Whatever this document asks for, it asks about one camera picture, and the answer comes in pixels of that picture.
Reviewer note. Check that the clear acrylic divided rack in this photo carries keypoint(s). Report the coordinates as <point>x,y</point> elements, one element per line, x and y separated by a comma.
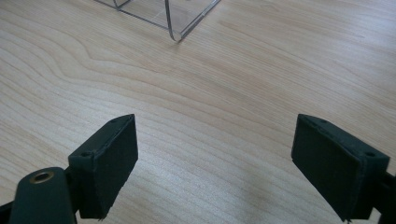
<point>174,17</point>

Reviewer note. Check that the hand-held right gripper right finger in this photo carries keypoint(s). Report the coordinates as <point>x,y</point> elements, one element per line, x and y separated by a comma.
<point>333,168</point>

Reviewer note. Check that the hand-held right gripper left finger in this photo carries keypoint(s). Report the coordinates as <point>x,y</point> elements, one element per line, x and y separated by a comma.
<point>107,168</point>

